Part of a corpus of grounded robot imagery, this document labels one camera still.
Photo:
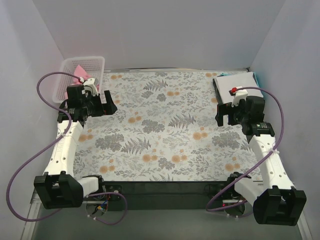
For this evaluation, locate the floral table mat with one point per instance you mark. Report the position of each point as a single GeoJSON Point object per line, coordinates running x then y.
{"type": "Point", "coordinates": [164, 129]}

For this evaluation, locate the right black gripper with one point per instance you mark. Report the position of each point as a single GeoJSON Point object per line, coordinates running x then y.
{"type": "Point", "coordinates": [227, 114]}

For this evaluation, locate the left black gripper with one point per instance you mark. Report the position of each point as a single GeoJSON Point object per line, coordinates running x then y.
{"type": "Point", "coordinates": [102, 105]}

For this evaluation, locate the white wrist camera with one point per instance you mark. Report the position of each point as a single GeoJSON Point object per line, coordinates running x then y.
{"type": "Point", "coordinates": [238, 94]}
{"type": "Point", "coordinates": [91, 84]}

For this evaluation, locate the white folded t shirt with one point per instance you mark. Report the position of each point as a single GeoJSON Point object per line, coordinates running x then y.
{"type": "Point", "coordinates": [225, 82]}

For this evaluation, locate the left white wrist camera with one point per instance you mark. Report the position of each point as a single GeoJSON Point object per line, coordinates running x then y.
{"type": "Point", "coordinates": [91, 84]}

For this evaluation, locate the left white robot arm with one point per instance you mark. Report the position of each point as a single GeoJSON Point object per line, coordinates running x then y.
{"type": "Point", "coordinates": [57, 188]}

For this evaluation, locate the pink t shirt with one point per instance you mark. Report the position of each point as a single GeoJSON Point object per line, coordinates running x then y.
{"type": "Point", "coordinates": [80, 75]}

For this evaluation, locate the white plastic basket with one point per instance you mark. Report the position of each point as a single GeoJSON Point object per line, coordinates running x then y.
{"type": "Point", "coordinates": [83, 67]}

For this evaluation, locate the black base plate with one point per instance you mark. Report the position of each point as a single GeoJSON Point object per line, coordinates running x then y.
{"type": "Point", "coordinates": [166, 195]}

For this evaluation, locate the aluminium frame rail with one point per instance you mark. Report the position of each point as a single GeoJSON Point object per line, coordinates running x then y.
{"type": "Point", "coordinates": [35, 204]}

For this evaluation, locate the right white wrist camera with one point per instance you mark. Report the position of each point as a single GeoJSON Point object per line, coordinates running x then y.
{"type": "Point", "coordinates": [238, 94]}

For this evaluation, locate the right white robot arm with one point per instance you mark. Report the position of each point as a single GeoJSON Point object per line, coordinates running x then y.
{"type": "Point", "coordinates": [278, 202]}

